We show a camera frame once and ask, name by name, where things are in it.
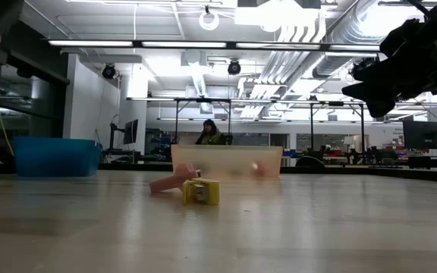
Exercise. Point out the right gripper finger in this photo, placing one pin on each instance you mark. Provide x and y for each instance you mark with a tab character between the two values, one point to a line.
379	75
381	98

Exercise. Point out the small black monitor on arm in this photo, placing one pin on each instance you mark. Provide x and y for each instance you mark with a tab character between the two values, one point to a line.
130	131

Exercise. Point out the yellow mini stapler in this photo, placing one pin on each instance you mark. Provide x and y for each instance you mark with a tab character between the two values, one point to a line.
212	191

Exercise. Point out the pink staple remover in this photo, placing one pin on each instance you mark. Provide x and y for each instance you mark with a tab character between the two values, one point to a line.
169	182

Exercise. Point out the black ceiling spotlight cluster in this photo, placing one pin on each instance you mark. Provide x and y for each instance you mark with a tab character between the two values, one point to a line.
359	65

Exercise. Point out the large black monitor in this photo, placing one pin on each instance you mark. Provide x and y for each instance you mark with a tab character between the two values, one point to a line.
423	134

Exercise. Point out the black chair back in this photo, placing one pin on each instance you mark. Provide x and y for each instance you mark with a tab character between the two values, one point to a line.
309	162

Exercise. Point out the orange translucent bin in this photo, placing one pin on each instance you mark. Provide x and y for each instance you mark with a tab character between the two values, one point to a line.
222	161

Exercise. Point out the person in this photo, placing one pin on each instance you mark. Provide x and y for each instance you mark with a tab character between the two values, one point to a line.
211	137

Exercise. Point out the long ceiling light strip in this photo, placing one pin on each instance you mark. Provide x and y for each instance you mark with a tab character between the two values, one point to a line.
89	43

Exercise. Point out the blue plastic bin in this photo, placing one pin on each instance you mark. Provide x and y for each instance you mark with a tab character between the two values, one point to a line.
57	157

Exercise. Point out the ribbed silver air duct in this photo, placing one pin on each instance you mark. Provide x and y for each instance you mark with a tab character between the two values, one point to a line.
336	57

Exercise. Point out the black ceiling camera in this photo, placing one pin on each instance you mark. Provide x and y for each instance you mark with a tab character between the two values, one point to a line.
234	67
109	71

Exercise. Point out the black metal rig frame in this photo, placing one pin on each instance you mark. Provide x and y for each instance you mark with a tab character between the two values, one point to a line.
203	100

